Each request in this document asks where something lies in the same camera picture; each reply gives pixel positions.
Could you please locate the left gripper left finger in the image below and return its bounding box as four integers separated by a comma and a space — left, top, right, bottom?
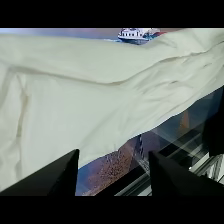
0, 148, 81, 197

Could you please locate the white shirt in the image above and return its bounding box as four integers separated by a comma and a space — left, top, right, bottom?
0, 27, 224, 193

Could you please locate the silver frame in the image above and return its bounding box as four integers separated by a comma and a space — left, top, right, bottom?
115, 128, 224, 197

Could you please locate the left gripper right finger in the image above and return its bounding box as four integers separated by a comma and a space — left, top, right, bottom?
148, 150, 224, 197

